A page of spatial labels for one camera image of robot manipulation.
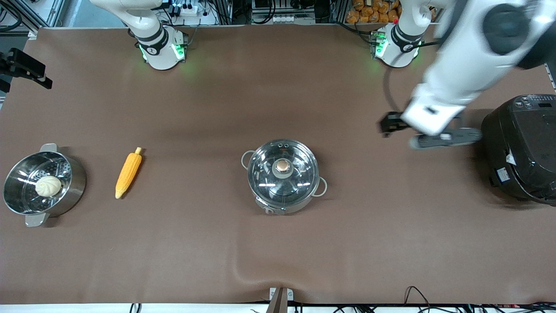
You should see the black rice cooker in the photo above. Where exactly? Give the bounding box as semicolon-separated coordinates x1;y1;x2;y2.
480;94;556;206

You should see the white power strip with plugs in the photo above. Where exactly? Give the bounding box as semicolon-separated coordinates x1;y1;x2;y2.
173;3;205;17

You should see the metal table bracket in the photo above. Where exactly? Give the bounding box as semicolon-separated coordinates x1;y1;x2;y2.
266;286;295;313

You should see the yellow corn cob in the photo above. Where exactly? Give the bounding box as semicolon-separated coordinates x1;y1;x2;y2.
115;147;143;200

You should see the black looped cable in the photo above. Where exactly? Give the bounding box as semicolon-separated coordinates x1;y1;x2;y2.
404;286;431;313

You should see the aluminium frame profile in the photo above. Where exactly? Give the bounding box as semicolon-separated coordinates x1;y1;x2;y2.
0;0;66;37

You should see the white steamed bun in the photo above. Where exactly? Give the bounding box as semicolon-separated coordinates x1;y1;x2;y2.
35;176;62;197

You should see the glass pot lid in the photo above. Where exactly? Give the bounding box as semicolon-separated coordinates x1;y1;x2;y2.
248;139;320;205

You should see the stainless steel steamer pot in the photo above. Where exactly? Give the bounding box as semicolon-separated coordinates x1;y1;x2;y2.
3;143;87;228

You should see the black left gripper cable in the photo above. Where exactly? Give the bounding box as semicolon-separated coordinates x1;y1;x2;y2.
383;66;402;113

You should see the brown table cloth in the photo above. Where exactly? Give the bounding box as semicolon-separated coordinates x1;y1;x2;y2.
0;24;556;306

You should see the pile of orange breads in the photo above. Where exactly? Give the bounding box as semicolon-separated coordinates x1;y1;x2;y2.
346;0;401;24

